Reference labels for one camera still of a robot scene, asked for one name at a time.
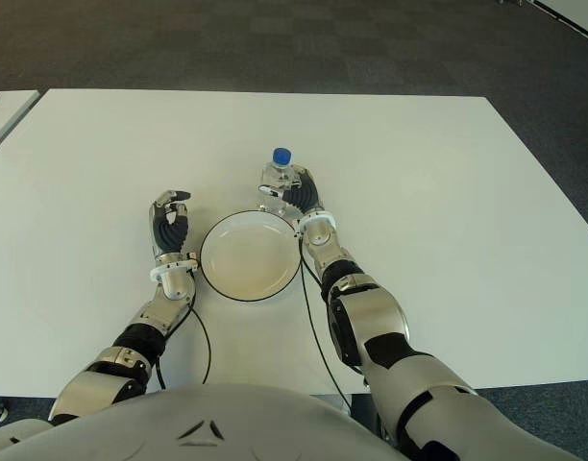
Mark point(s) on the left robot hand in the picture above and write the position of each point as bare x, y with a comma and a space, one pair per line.
169, 233

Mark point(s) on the white side table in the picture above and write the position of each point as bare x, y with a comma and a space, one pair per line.
9, 117

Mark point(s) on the black metal table frame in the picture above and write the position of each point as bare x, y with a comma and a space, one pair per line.
361, 413

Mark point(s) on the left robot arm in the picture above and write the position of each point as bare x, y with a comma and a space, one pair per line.
171, 288

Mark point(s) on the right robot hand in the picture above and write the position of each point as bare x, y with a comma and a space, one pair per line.
303, 194

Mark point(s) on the white plate black rim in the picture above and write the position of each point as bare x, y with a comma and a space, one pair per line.
248, 259

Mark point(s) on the grey robot torso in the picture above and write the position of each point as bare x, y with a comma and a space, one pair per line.
203, 422

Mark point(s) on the clear water bottle blue cap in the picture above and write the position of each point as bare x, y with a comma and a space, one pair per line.
277, 185

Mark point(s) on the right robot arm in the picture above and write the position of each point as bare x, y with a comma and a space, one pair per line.
380, 326

